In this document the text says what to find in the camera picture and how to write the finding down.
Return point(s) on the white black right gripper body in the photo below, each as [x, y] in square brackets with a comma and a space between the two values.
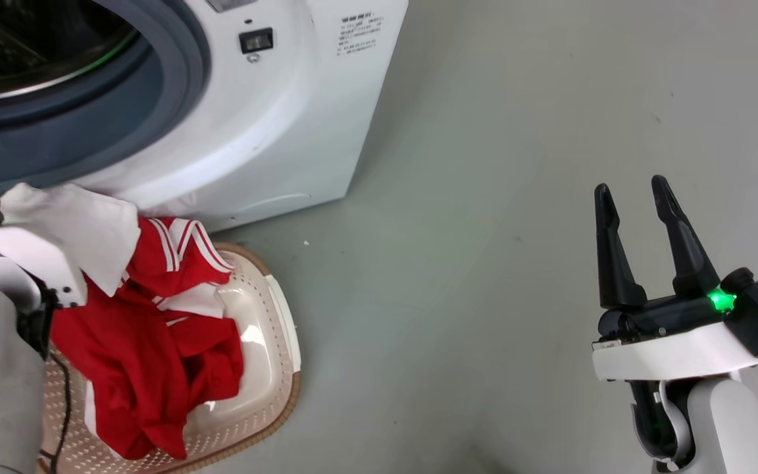
[668, 349]

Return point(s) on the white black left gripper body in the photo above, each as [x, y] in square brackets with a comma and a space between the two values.
[37, 253]

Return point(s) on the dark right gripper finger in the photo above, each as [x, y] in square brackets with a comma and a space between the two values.
[688, 257]
[612, 263]

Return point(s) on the red and white garment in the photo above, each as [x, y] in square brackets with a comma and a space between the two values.
[149, 355]

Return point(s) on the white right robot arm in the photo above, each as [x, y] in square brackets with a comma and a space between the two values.
[728, 428]

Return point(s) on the steel washing machine drum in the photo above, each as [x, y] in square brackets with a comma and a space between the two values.
[24, 46]

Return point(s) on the cream perforated laundry basket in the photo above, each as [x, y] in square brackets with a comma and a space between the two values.
[260, 368]

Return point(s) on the grey rubber door gasket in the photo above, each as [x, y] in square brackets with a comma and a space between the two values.
[155, 85]

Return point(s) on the round white filter cover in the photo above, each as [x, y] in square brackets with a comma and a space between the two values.
[274, 204]

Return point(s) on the white front-load washing machine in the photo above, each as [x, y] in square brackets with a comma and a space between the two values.
[274, 131]

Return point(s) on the black door latch socket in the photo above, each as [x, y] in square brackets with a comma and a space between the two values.
[256, 41]

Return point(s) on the grey warning sticker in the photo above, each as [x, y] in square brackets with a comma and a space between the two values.
[229, 4]

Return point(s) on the printed text instruction label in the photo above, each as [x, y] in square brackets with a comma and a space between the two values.
[359, 34]

